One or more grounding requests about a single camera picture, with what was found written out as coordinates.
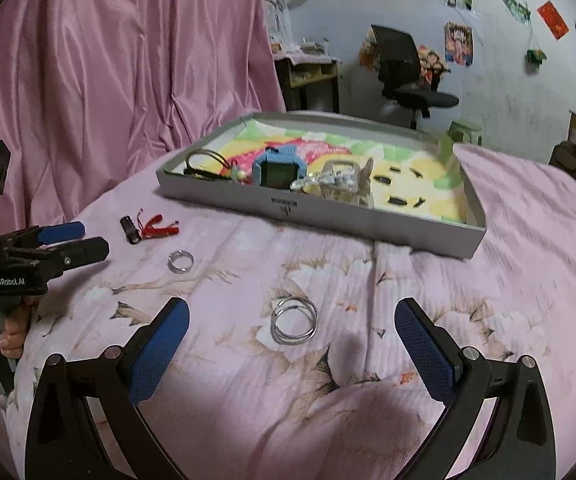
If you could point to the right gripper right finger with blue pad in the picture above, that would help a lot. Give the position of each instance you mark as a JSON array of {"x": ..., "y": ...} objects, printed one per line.
[{"x": 519, "y": 441}]

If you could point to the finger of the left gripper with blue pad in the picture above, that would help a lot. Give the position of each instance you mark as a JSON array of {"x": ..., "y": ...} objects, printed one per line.
[
  {"x": 80, "y": 253},
  {"x": 59, "y": 233}
]

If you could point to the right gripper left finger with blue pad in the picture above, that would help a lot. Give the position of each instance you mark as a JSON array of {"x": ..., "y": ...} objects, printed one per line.
[{"x": 63, "y": 441}]

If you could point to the black hair clip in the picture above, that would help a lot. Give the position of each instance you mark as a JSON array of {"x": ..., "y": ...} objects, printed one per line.
[{"x": 131, "y": 233}]

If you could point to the silver bangle set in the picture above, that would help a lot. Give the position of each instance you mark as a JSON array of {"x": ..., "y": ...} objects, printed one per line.
[{"x": 294, "y": 321}]

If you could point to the blue kids smartwatch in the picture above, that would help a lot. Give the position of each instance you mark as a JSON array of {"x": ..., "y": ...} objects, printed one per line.
[{"x": 278, "y": 167}]

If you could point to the grey square hair claw clip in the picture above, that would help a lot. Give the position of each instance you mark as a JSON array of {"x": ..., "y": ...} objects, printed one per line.
[{"x": 359, "y": 193}]

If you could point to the person's left hand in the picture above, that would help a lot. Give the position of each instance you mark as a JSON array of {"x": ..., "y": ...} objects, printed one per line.
[{"x": 16, "y": 326}]

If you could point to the pink satin curtain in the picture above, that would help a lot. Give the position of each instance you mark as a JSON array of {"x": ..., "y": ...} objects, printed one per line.
[{"x": 93, "y": 91}]

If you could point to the pink floral bed sheet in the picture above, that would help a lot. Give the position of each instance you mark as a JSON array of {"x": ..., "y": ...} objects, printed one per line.
[{"x": 347, "y": 404}]

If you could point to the colourful bear drawing paper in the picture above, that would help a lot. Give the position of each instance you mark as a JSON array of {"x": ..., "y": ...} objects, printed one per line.
[{"x": 424, "y": 182}]

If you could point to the grey shallow box tray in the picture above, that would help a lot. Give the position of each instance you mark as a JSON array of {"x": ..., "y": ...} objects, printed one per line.
[{"x": 442, "y": 238}]

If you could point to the wooden desk with clutter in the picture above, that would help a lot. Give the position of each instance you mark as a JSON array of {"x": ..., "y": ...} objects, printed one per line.
[{"x": 297, "y": 70}]

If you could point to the green plastic stool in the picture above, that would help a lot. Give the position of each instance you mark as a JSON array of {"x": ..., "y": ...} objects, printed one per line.
[{"x": 464, "y": 131}]

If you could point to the black office chair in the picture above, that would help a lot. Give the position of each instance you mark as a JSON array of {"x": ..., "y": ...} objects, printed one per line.
[{"x": 400, "y": 72}]

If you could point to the anime character poster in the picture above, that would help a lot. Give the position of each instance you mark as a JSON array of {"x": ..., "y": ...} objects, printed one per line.
[{"x": 458, "y": 44}]

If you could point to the green hanging wall pouch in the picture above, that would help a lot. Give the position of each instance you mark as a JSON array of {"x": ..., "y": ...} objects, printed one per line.
[{"x": 536, "y": 57}]

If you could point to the red square wall paper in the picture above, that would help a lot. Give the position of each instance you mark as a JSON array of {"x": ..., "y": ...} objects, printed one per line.
[{"x": 553, "y": 20}]

